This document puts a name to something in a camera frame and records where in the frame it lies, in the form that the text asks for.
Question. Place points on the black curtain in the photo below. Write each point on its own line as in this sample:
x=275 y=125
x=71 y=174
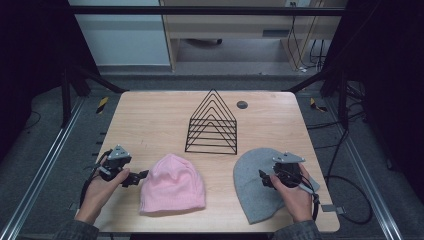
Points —
x=390 y=83
x=33 y=66

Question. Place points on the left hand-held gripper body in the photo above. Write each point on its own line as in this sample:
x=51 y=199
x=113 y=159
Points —
x=116 y=161

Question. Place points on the aluminium floor rail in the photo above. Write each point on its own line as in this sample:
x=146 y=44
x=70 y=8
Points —
x=366 y=173
x=43 y=166

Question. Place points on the dark round table grommet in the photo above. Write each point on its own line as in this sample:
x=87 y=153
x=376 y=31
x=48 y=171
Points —
x=242 y=105

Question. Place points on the grey knitted beanie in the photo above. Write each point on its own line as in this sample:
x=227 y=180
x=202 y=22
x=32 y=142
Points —
x=250 y=186

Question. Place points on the yellow black striped tape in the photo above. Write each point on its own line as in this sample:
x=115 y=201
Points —
x=102 y=105
x=316 y=106

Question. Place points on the black metal frame crossbar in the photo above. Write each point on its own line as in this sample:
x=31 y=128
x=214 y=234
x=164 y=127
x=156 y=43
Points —
x=200 y=10

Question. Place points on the black metal frame post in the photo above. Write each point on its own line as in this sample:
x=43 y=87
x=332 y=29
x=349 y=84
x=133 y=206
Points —
x=343 y=100
x=66 y=100

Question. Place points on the person's left hand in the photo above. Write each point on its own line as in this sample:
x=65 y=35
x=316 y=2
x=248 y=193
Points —
x=98 y=195

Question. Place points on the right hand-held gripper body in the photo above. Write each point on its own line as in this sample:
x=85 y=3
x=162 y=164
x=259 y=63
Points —
x=288 y=173

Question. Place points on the grey tape tab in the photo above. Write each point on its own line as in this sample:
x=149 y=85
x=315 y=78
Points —
x=333 y=209

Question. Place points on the person's right hand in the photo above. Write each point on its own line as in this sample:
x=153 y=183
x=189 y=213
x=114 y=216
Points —
x=300 y=200

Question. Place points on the black metal frame strut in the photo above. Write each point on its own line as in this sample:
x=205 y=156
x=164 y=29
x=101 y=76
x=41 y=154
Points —
x=100 y=80
x=310 y=81

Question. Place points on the light wooden desk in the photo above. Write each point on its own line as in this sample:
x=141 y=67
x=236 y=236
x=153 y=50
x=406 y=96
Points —
x=233 y=28

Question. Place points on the pink knitted beanie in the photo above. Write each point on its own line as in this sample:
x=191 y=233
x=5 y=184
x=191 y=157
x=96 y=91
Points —
x=171 y=186

